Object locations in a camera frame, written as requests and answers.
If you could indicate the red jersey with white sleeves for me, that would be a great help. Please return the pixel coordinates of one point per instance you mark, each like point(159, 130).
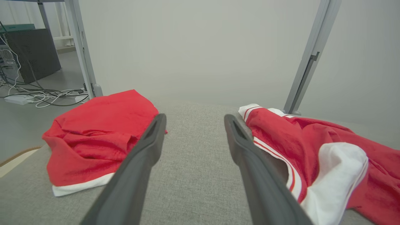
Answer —
point(312, 134)

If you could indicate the grey metal table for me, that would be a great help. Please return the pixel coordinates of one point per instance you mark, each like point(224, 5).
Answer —
point(43, 15)

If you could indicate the grey computer tower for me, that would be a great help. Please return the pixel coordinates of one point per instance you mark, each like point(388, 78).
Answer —
point(6, 57)

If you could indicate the long white power strip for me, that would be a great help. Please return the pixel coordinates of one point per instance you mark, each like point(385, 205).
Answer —
point(15, 100)

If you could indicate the teal box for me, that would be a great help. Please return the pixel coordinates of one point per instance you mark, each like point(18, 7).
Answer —
point(15, 28)

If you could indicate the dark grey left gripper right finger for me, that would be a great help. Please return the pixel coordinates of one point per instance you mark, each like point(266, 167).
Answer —
point(259, 181)

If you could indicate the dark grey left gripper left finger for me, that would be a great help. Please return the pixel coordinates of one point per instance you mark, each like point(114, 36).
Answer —
point(137, 168)

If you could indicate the grey post pair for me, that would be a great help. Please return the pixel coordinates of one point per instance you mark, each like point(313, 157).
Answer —
point(297, 84)

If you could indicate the red shorts with white hem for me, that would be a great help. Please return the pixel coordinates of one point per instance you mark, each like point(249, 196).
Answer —
point(93, 131)

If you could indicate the grey partition end post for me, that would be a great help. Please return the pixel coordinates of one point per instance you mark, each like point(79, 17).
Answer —
point(82, 47)

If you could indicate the white rack frame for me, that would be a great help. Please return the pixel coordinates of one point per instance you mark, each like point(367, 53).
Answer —
point(62, 37)

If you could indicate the small white power adapter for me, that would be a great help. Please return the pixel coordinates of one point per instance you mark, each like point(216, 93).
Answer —
point(82, 98)

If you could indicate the grey fabric sofa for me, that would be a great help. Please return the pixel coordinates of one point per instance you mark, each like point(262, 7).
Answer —
point(193, 156)

